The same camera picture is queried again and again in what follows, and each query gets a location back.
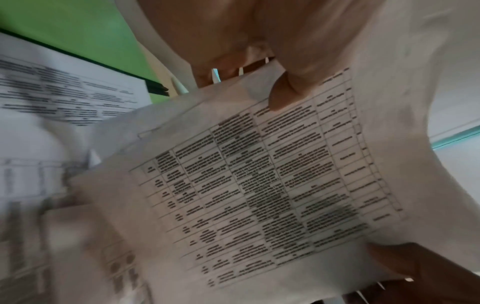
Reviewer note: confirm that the printed table paper sheet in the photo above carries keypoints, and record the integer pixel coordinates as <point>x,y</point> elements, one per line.
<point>262,178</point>

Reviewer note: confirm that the green board with dark edge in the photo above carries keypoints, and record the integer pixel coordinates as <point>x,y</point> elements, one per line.
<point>82,29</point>

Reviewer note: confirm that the pile of printed papers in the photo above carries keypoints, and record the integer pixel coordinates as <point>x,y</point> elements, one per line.
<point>41,213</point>

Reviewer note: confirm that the person's right hand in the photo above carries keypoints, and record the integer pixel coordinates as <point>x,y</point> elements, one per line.
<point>431,267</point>

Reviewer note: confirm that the black clip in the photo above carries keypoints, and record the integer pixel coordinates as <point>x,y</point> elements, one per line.
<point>156,88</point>

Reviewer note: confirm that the printed text paper sheet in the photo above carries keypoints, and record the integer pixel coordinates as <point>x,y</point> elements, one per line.
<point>56,89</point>

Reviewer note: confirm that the person's left hand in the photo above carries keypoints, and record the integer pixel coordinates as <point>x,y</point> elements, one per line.
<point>240,26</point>

